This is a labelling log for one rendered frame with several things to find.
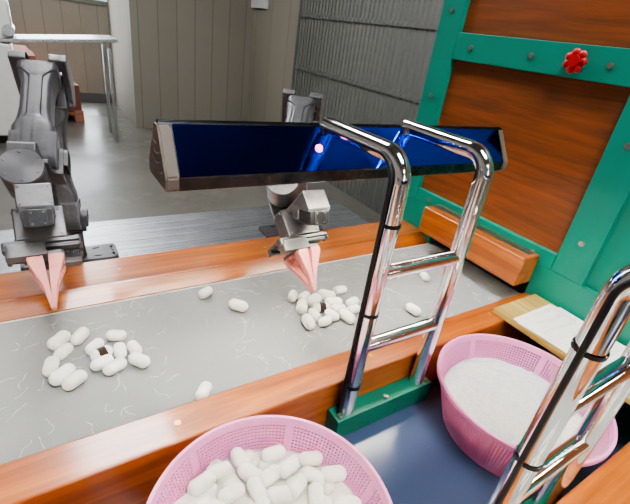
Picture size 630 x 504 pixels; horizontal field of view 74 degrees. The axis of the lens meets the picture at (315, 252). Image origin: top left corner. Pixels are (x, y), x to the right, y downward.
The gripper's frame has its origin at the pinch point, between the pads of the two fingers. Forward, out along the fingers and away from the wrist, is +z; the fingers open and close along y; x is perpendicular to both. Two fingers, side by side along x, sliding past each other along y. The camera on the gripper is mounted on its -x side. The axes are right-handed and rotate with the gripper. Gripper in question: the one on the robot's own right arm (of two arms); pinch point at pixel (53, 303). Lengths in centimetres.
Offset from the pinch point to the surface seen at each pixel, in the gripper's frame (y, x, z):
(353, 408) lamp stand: 36.0, -12.4, 28.3
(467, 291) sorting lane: 81, -3, 16
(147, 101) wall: 112, 336, -317
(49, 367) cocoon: -1.6, -0.3, 9.3
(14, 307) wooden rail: -5.7, 11.1, -3.8
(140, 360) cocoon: 9.7, -2.3, 11.8
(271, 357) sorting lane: 28.9, -4.4, 17.0
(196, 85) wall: 168, 320, -330
